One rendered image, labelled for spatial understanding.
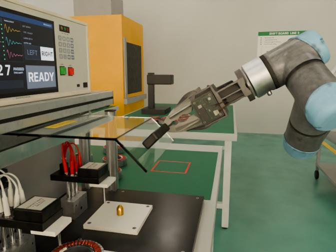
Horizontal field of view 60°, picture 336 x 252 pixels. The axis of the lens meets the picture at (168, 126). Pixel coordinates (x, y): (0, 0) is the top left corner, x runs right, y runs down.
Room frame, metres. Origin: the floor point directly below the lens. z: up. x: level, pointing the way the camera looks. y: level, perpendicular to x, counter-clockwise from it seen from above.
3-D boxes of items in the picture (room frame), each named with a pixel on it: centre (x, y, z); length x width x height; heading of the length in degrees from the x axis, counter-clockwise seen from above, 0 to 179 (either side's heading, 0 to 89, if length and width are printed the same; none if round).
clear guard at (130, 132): (0.64, 0.17, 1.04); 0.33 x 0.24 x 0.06; 78
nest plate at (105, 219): (0.77, 0.14, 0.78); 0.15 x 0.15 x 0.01; 78
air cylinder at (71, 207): (0.80, 0.28, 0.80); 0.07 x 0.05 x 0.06; 168
